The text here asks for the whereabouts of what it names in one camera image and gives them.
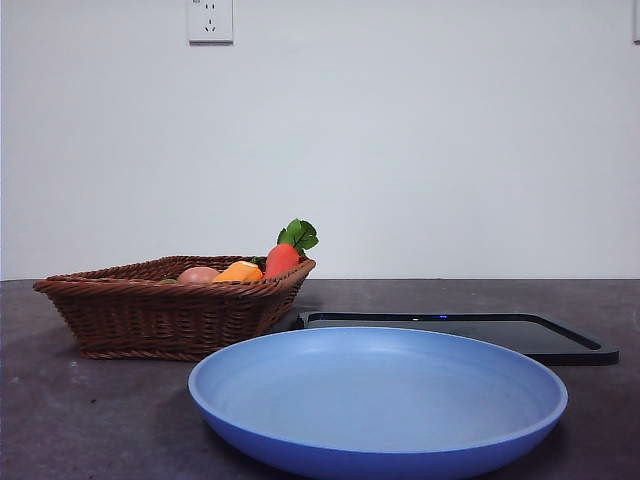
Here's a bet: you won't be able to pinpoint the brown egg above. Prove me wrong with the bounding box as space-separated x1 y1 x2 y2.
177 266 221 285

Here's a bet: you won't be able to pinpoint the white wall socket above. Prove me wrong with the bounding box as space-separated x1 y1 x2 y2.
188 0 235 47

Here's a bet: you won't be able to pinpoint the orange toy carrot green leaves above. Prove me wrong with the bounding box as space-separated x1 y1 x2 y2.
263 218 320 279

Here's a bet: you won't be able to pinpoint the black flat tray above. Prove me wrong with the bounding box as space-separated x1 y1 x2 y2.
294 311 620 366

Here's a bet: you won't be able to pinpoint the yellow toy corn cob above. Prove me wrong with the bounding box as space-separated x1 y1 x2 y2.
211 259 264 283

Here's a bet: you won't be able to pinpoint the blue round plate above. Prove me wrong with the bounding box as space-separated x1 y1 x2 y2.
187 326 569 480

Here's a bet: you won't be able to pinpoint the brown wicker basket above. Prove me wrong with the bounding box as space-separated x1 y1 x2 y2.
32 255 317 362

